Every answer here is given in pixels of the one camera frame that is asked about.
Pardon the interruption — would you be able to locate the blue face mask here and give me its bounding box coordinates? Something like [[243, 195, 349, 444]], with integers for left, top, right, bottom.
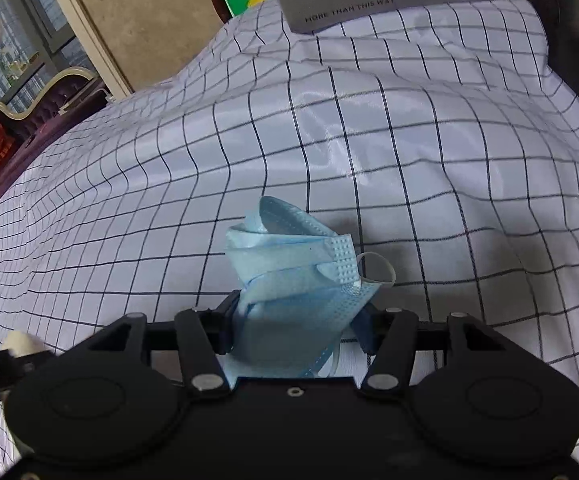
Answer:
[[225, 195, 397, 381]]

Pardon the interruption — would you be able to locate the glass cabinet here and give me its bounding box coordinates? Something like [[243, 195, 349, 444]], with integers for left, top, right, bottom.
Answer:
[[0, 0, 77, 111]]

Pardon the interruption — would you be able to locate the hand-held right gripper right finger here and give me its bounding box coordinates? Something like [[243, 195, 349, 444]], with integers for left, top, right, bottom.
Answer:
[[352, 305, 507, 391]]

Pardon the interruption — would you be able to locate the white checkered tablecloth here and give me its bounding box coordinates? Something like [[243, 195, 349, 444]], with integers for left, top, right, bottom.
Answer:
[[0, 0, 579, 480]]

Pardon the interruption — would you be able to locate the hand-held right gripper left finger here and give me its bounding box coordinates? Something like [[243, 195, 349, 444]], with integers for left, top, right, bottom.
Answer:
[[86, 292, 242, 392]]

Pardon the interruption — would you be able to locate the white fluffy cloth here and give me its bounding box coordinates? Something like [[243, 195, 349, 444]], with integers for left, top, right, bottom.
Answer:
[[2, 330, 47, 358]]

